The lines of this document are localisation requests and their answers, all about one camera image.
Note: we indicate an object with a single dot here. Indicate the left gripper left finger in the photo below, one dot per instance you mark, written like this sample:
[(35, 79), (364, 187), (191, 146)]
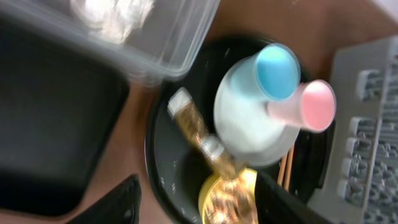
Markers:
[(120, 205)]

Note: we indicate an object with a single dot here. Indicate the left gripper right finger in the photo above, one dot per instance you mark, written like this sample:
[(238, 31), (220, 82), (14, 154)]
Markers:
[(276, 206)]

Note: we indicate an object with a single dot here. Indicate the food scraps pile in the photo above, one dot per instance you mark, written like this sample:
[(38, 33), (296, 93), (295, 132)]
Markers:
[(231, 202)]

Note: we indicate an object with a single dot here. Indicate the yellow bowl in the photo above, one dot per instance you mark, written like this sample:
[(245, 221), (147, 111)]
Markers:
[(214, 181)]

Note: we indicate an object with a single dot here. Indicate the pink plastic cup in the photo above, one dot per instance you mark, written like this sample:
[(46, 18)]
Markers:
[(312, 107)]

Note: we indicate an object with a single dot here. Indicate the gold snack wrapper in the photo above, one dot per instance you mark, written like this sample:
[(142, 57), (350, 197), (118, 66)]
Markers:
[(183, 111)]

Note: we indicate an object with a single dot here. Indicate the blue plastic cup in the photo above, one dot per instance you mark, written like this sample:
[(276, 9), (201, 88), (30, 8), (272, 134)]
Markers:
[(272, 74)]

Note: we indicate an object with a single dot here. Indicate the white napkin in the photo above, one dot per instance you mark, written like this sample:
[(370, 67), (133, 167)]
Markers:
[(112, 20)]

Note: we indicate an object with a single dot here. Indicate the grey dishwasher rack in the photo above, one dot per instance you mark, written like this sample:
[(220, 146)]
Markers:
[(360, 185)]

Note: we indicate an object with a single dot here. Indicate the clear plastic waste bin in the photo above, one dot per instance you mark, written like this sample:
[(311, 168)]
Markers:
[(149, 40)]

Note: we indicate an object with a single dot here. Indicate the wooden chopstick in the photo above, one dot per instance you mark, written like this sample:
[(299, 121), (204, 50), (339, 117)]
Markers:
[(282, 168), (289, 168)]

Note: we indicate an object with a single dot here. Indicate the round black serving tray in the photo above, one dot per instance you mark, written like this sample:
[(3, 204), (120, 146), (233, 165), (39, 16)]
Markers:
[(177, 170)]

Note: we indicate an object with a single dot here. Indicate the light grey plate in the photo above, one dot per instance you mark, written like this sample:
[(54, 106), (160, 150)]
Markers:
[(245, 128)]

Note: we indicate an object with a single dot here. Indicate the black rectangular tray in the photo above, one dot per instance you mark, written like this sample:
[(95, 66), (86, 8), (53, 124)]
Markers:
[(58, 109)]

